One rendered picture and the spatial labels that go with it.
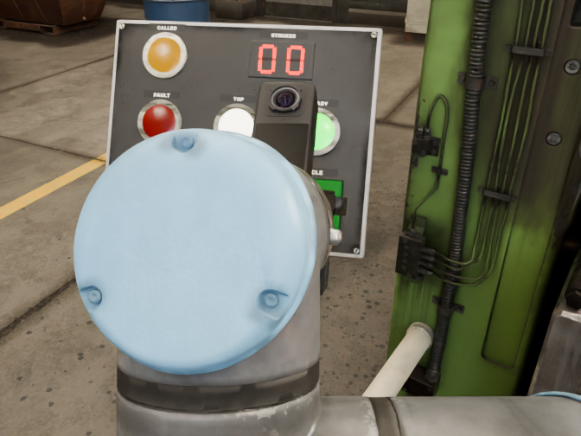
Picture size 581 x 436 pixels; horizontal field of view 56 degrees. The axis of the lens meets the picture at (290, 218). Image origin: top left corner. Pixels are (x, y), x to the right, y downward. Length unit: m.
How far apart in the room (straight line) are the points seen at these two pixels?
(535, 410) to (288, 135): 0.25
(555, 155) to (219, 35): 0.49
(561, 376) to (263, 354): 0.60
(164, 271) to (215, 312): 0.02
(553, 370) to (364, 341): 1.25
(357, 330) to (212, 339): 1.83
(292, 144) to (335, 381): 1.48
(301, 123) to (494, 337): 0.71
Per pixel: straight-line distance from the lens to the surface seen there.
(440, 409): 0.26
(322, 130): 0.67
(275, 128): 0.42
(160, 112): 0.72
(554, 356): 0.77
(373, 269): 2.32
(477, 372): 1.10
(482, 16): 0.81
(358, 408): 0.26
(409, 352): 1.02
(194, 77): 0.72
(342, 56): 0.70
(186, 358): 0.20
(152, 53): 0.75
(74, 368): 2.00
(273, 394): 0.22
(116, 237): 0.21
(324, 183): 0.66
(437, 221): 0.95
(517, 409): 0.27
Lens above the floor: 1.34
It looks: 30 degrees down
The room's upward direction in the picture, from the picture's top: straight up
